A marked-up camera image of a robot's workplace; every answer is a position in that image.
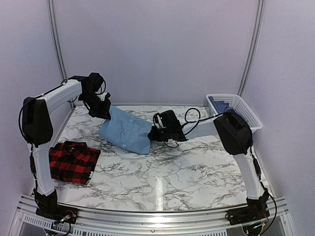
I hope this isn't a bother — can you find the left aluminium wall post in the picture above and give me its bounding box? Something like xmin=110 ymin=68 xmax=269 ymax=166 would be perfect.
xmin=46 ymin=0 xmax=76 ymax=109

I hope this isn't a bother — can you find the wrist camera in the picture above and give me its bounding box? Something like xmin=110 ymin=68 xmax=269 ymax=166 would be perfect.
xmin=98 ymin=91 xmax=111 ymax=101
xmin=153 ymin=113 xmax=164 ymax=129

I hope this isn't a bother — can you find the red black plaid shirt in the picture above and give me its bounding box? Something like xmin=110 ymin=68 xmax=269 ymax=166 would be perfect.
xmin=49 ymin=141 xmax=101 ymax=185

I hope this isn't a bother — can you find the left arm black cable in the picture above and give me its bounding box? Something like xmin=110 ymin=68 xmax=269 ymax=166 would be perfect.
xmin=17 ymin=98 xmax=37 ymax=146

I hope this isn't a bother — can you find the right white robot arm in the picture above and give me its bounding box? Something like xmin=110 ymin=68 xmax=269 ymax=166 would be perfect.
xmin=148 ymin=109 xmax=270 ymax=220

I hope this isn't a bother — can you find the blue patterned shirt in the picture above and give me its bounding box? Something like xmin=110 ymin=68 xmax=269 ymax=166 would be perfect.
xmin=209 ymin=96 xmax=234 ymax=114

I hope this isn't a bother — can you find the aluminium front frame rail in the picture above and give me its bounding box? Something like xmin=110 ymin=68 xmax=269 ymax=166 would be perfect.
xmin=9 ymin=195 xmax=296 ymax=236

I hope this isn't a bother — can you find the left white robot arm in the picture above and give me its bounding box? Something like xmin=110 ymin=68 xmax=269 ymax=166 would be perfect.
xmin=18 ymin=72 xmax=111 ymax=219

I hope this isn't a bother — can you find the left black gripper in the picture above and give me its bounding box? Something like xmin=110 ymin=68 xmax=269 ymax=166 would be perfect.
xmin=79 ymin=91 xmax=111 ymax=119

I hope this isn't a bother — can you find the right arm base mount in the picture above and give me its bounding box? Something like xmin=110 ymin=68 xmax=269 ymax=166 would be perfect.
xmin=225 ymin=206 xmax=270 ymax=225

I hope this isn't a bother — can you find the light blue long sleeve shirt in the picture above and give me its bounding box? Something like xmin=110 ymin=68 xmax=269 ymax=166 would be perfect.
xmin=98 ymin=106 xmax=153 ymax=154

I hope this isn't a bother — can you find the aluminium wall post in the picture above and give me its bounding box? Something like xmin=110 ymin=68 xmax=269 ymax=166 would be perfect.
xmin=237 ymin=0 xmax=265 ymax=97
xmin=46 ymin=0 xmax=76 ymax=109

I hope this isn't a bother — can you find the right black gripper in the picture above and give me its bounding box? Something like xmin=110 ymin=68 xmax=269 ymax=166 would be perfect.
xmin=147 ymin=126 xmax=171 ymax=143

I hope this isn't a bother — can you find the right aluminium wall post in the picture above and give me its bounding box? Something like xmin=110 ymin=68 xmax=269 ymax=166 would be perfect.
xmin=237 ymin=0 xmax=265 ymax=97

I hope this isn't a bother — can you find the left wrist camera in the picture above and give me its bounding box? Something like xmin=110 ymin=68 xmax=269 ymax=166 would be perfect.
xmin=98 ymin=91 xmax=111 ymax=101

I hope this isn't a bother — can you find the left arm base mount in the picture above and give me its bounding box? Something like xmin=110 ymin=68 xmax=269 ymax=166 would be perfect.
xmin=35 ymin=205 xmax=78 ymax=224

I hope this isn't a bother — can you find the white plastic basket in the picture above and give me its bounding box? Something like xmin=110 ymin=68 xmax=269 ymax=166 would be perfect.
xmin=206 ymin=93 xmax=263 ymax=133

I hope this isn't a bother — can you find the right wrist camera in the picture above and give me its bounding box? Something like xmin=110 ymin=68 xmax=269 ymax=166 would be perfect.
xmin=153 ymin=113 xmax=164 ymax=129

